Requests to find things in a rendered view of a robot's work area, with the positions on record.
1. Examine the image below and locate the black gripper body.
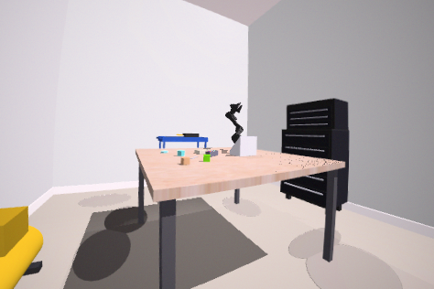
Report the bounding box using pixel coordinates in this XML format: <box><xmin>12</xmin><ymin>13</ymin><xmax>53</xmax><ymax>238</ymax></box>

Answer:
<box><xmin>231</xmin><ymin>104</ymin><xmax>240</xmax><ymax>114</ymax></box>

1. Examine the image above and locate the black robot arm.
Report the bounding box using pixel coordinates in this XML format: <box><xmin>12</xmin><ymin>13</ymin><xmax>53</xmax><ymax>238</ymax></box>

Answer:
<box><xmin>225</xmin><ymin>104</ymin><xmax>244</xmax><ymax>143</ymax></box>

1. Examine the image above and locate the small orange block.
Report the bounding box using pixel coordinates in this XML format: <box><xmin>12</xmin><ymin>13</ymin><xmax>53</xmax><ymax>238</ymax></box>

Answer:
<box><xmin>180</xmin><ymin>157</ymin><xmax>190</xmax><ymax>166</ymax></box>

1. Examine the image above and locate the beige shallow tray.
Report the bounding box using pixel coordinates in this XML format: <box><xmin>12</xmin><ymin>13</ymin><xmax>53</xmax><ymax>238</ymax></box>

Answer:
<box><xmin>194</xmin><ymin>149</ymin><xmax>211</xmax><ymax>155</ymax></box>

